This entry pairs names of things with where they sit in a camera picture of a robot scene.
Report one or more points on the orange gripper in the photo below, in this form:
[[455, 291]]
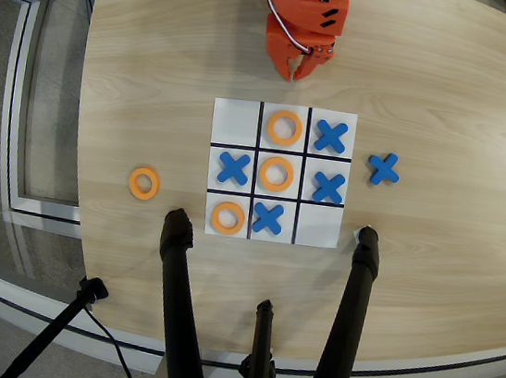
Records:
[[282, 44]]

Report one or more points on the blue foam cross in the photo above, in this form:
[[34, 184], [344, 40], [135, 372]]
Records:
[[332, 136], [234, 168], [384, 169], [328, 188], [268, 218]]

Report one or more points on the white tic-tac-toe grid board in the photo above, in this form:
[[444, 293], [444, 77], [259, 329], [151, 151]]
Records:
[[238, 124]]

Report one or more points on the small white paper tag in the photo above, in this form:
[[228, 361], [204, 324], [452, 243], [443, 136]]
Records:
[[355, 234]]

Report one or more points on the black tripod leg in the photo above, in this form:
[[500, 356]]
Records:
[[341, 331], [260, 362], [179, 291]]

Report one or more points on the thin black stand pole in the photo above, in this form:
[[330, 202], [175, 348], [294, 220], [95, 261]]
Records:
[[57, 326]]

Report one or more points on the metal glass partition frame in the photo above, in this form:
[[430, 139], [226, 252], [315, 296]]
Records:
[[17, 120]]

